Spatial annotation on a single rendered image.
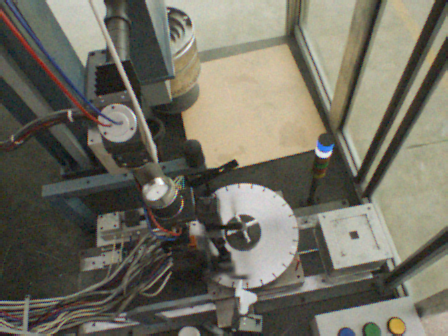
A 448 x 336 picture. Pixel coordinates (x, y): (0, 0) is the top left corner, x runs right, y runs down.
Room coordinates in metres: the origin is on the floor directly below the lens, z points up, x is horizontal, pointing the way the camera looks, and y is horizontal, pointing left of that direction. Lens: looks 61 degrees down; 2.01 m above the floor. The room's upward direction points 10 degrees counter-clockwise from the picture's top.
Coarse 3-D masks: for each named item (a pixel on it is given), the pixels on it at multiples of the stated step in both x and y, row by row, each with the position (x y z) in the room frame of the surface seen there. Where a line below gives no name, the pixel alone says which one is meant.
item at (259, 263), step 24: (216, 192) 0.52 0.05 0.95; (240, 192) 0.51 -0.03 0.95; (264, 192) 0.49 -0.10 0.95; (264, 216) 0.41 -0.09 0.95; (288, 216) 0.40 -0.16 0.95; (264, 240) 0.34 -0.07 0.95; (288, 240) 0.33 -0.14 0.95; (216, 264) 0.29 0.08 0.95; (240, 264) 0.28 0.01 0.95; (264, 264) 0.27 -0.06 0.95; (288, 264) 0.26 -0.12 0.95
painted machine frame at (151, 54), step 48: (0, 0) 0.86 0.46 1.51; (144, 0) 0.69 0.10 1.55; (0, 48) 0.84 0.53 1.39; (48, 48) 0.93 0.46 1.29; (144, 48) 0.68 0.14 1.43; (0, 96) 0.86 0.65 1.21; (48, 96) 0.86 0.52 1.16; (96, 96) 0.47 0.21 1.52; (144, 96) 0.68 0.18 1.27; (48, 144) 0.86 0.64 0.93; (192, 144) 0.61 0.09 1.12; (48, 192) 0.58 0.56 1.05
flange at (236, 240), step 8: (240, 216) 0.42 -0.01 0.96; (248, 216) 0.42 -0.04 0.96; (256, 224) 0.39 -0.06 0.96; (224, 232) 0.38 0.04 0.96; (248, 232) 0.36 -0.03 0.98; (256, 232) 0.36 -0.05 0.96; (232, 240) 0.35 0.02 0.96; (240, 240) 0.35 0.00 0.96; (256, 240) 0.34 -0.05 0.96; (240, 248) 0.33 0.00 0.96; (248, 248) 0.32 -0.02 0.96
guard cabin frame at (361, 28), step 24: (360, 0) 0.84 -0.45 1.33; (288, 24) 1.43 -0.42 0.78; (360, 24) 0.80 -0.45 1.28; (432, 24) 0.55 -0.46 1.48; (360, 48) 0.78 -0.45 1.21; (312, 72) 1.10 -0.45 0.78; (408, 72) 0.55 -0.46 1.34; (432, 72) 0.48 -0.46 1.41; (336, 96) 0.84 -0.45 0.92; (336, 120) 0.79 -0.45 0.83; (384, 120) 0.55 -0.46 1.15; (408, 120) 0.48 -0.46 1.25; (360, 168) 0.56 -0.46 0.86; (384, 168) 0.47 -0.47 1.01; (360, 192) 0.51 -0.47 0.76; (384, 264) 0.24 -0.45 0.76; (432, 312) 0.06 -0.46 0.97
